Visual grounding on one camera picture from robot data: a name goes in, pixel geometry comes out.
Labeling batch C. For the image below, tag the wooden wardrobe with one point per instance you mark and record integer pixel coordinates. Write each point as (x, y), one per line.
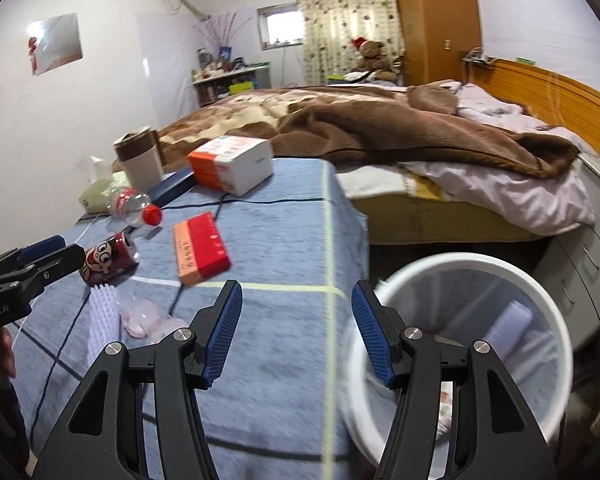
(435, 15)

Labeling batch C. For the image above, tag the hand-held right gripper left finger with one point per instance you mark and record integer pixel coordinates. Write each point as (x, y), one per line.
(224, 332)

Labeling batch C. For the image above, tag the square wall mirror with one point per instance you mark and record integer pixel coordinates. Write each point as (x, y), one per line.
(57, 42)

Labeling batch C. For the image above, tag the dark blue glasses case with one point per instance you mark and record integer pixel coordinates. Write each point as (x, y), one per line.
(172, 187)

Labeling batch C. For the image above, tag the clear bottle with red label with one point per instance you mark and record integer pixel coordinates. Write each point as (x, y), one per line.
(130, 207)

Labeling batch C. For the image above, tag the red cartoon can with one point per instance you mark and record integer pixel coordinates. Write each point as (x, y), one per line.
(107, 260)

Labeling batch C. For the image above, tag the cluttered shelf unit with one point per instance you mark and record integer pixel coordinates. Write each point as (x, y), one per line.
(220, 85)

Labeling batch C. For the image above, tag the vase of dry branches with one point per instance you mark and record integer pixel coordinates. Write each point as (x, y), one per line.
(222, 35)

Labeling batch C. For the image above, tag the brown plush blanket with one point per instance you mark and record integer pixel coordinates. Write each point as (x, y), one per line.
(405, 130)

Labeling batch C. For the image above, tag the pale pink duvet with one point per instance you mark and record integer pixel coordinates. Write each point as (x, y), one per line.
(520, 195)

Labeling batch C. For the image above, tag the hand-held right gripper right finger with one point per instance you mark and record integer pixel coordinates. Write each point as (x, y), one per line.
(372, 335)

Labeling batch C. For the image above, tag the flat green box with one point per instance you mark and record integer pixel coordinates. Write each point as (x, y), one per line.
(526, 59)

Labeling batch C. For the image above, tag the green tissue pack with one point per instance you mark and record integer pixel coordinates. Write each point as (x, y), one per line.
(97, 195)

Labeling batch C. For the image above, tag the person's left forearm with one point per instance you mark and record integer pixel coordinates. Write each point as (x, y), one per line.
(5, 420)

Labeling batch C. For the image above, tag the clear plastic wrapper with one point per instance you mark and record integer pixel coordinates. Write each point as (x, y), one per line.
(145, 319)

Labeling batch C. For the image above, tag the white ridged foam wrap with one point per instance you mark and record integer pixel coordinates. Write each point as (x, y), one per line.
(102, 317)

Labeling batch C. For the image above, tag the white mesh trash bin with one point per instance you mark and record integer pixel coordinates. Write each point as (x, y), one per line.
(480, 265)

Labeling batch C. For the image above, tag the wooden bed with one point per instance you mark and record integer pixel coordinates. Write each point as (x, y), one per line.
(570, 95)

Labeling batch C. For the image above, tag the person's left hand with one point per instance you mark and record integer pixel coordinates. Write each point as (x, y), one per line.
(7, 355)

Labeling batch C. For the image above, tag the small window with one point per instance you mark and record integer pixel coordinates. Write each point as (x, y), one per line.
(280, 26)

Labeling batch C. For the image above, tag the brown teddy bear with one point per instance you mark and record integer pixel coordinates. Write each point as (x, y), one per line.
(372, 57)

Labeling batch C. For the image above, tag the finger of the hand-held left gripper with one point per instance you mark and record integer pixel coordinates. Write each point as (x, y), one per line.
(42, 248)
(55, 265)

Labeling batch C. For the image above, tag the red box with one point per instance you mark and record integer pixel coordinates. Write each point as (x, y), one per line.
(200, 247)

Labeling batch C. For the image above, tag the cream tumbler with brown lid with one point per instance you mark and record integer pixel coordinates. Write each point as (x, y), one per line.
(137, 160)

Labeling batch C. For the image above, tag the orange and white box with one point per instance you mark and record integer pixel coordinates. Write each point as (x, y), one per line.
(230, 162)

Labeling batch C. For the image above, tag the heart patterned curtain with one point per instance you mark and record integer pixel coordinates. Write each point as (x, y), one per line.
(345, 20)

